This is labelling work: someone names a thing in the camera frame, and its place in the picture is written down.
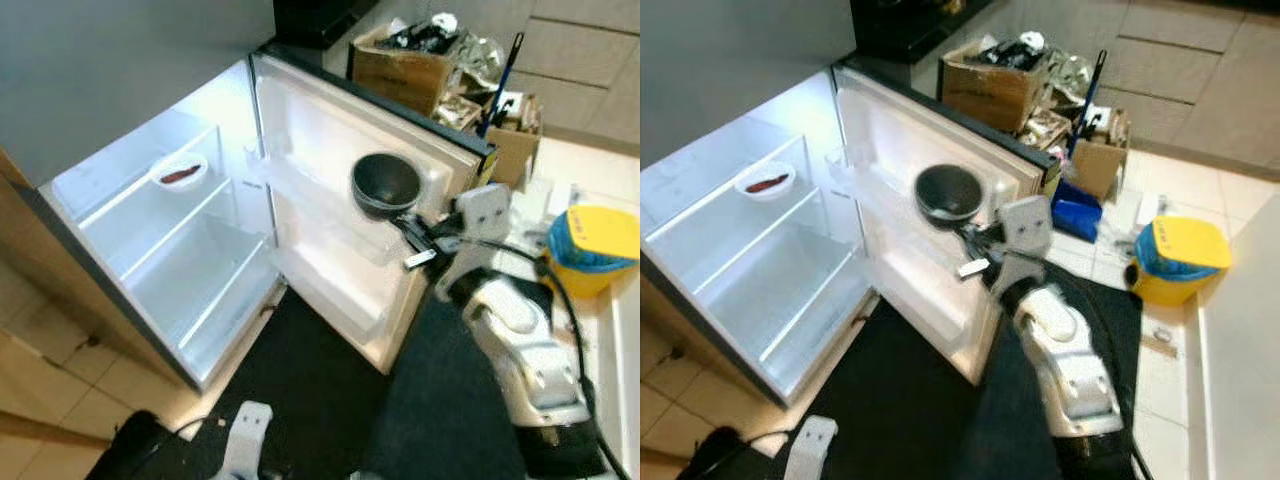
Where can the dark grey floor mat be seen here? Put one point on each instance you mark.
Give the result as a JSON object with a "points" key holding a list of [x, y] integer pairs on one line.
{"points": [[1010, 430], [450, 400]]}

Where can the white litter piece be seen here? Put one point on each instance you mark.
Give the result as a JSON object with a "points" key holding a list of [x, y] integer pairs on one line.
{"points": [[558, 197], [1150, 207]]}

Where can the black rounded object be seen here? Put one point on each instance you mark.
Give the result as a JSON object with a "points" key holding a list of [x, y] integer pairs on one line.
{"points": [[135, 450], [715, 458]]}

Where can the grey fridge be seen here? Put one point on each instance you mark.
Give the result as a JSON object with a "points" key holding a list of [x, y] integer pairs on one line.
{"points": [[100, 70], [720, 70]]}

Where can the small cardboard box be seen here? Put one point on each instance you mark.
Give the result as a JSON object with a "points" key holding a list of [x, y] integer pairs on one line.
{"points": [[1100, 165], [515, 155]]}

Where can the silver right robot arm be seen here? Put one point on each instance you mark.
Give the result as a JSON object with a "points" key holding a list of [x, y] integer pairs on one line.
{"points": [[1070, 350], [520, 340]]}

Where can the black and white trash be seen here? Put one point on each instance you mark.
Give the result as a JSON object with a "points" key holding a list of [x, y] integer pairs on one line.
{"points": [[1010, 50], [420, 38]]}

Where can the blue bin bag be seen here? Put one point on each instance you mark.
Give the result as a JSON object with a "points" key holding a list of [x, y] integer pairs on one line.
{"points": [[1170, 270], [580, 258]]}

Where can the white round dish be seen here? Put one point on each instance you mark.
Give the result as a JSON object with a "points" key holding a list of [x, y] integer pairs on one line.
{"points": [[765, 170], [179, 160]]}

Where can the blue dustpan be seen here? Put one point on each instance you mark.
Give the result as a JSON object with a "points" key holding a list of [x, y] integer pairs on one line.
{"points": [[1075, 215]]}

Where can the crumpled silver plastic bag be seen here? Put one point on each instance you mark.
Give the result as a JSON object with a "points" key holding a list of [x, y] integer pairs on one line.
{"points": [[480, 55], [1070, 72]]}

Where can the white cabinet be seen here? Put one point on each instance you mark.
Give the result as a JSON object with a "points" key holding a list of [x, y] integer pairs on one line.
{"points": [[1245, 350], [625, 400]]}

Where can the black floor mat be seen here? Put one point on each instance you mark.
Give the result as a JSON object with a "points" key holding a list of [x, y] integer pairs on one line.
{"points": [[300, 400], [880, 410]]}

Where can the brown cardboard scrap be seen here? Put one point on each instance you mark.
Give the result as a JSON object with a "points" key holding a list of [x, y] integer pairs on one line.
{"points": [[1160, 345]]}

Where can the clear glass fridge shelf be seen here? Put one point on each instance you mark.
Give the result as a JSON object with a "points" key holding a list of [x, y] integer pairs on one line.
{"points": [[150, 235], [740, 240], [130, 165], [715, 180]]}

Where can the black round bowl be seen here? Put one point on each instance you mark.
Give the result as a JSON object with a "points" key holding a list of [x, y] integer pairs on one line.
{"points": [[948, 195], [385, 185]]}

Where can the white-lined fridge door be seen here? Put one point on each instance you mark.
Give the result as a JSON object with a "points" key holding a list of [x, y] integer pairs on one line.
{"points": [[310, 130], [890, 140]]}

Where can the black cabinet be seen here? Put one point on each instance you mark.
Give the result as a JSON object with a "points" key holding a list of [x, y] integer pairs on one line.
{"points": [[315, 20], [900, 30]]}

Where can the yellow waste bin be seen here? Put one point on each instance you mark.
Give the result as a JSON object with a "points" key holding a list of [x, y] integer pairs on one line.
{"points": [[1190, 240], [610, 225]]}

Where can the large cardboard box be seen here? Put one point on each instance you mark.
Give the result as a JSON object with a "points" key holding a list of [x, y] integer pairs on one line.
{"points": [[990, 95], [400, 75]]}

